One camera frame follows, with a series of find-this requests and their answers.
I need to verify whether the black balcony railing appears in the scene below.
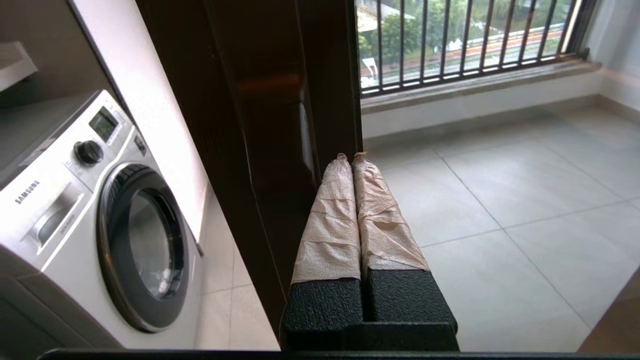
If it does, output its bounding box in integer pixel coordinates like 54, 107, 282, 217
356, 0, 600, 97

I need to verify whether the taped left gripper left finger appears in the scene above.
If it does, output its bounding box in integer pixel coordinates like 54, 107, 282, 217
279, 153, 366, 352

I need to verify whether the dark framed sliding glass door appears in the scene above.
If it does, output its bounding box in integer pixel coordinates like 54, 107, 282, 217
135, 0, 364, 343

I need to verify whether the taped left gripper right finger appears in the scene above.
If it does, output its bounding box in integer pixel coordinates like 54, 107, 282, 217
351, 152, 460, 352

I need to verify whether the white front-load washing machine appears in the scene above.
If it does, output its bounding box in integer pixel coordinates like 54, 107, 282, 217
0, 89, 207, 351

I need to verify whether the white wall shelf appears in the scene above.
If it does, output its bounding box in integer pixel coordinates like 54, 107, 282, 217
0, 41, 39, 94

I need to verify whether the long stone window sill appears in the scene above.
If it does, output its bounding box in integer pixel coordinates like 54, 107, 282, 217
360, 60, 603, 115

